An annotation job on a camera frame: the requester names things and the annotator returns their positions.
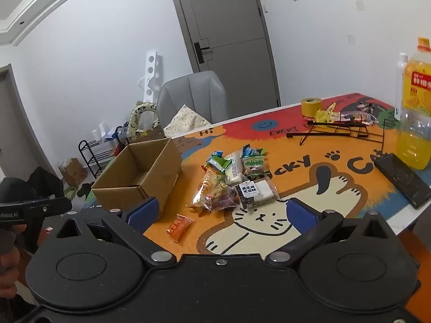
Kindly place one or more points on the black label cake packet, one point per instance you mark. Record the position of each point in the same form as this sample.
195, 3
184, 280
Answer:
257, 191

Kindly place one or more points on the yellow ribbon bundle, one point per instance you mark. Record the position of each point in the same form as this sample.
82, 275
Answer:
325, 114

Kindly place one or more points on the yellow tape roll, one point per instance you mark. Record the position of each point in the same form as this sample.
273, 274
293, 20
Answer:
311, 107

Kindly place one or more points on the person's left hand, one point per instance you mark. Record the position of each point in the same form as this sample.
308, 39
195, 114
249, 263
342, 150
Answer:
10, 281

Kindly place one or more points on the orange juice bottle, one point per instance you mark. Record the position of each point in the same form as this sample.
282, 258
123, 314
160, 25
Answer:
416, 107

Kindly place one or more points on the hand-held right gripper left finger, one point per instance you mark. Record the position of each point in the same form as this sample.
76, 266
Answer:
145, 214

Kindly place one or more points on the grey side door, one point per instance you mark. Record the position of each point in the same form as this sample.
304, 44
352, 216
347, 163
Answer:
13, 128

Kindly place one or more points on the white bread packet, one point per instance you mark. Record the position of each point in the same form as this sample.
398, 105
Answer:
235, 170

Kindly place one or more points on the green floor mat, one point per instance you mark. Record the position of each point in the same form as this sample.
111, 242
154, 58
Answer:
71, 191

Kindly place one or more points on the clear cone snack packet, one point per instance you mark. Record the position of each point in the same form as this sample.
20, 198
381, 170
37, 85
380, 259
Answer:
206, 188

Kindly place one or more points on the white perforated rack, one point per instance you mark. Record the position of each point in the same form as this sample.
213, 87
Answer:
150, 77

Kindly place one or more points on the blue green snack packet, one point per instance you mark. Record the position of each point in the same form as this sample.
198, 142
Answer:
218, 162

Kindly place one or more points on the red snack packet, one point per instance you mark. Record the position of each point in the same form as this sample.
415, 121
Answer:
225, 200

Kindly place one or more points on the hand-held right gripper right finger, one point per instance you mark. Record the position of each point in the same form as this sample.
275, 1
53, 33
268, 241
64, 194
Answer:
300, 218

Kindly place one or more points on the cartoon cat table mat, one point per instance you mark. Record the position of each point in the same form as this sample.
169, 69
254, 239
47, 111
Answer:
296, 154

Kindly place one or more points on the black shoe rack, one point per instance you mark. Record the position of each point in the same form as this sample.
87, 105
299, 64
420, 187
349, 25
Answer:
96, 156

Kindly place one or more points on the small orange snack packet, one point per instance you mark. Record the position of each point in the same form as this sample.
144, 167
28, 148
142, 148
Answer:
179, 227

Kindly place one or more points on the brown paper bag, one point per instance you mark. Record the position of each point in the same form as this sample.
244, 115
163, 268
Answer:
73, 172

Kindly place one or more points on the grey chair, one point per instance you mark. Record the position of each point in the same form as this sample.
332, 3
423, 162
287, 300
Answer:
193, 96

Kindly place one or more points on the leopard print neck pillow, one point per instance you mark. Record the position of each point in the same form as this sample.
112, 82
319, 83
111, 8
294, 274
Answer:
134, 121

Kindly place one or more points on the green white snack packet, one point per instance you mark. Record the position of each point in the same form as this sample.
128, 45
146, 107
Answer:
255, 161

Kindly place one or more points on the spotted cream cushion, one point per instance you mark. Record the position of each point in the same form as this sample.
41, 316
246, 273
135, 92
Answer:
185, 121

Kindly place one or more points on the brown box black letters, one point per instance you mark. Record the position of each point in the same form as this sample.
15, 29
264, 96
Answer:
151, 134

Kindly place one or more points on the cardboard box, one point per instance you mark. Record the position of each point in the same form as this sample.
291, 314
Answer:
148, 170

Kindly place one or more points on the black bag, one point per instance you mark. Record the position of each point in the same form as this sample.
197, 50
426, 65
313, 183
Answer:
11, 190

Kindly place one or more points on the black garment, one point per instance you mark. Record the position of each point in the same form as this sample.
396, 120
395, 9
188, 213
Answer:
45, 181

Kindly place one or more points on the clear plastic bag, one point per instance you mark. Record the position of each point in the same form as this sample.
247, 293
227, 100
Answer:
365, 112

